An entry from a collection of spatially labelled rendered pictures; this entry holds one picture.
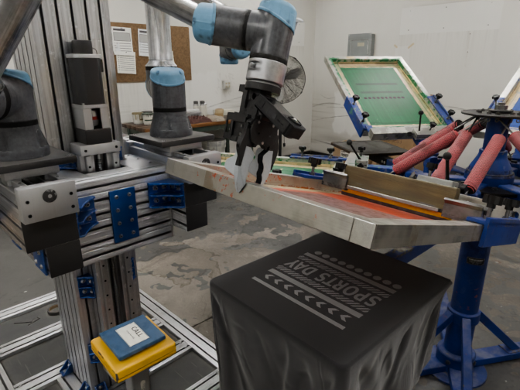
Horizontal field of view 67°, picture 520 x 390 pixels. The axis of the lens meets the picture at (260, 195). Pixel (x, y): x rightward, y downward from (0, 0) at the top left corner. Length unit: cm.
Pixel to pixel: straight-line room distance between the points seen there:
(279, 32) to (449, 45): 492
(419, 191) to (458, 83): 440
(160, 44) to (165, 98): 23
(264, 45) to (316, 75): 596
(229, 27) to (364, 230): 45
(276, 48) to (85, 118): 78
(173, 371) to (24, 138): 119
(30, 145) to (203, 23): 62
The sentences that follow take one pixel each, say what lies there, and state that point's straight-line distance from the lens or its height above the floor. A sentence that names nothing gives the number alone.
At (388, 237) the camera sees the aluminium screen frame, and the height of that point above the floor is 125.
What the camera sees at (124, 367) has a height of 95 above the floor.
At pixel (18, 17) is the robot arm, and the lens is 103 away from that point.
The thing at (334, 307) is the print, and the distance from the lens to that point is 100.
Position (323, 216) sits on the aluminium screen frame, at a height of 127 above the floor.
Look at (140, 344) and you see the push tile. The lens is 87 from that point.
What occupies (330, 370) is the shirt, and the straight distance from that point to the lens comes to 86.
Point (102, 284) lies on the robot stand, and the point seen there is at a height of 75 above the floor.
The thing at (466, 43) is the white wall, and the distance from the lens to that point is 556.
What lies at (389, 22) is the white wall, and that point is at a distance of 604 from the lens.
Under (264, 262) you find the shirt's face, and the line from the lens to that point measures 117.
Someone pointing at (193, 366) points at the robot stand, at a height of 21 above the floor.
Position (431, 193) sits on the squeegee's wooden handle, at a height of 116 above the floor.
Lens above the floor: 150
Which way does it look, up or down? 18 degrees down
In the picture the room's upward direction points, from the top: straight up
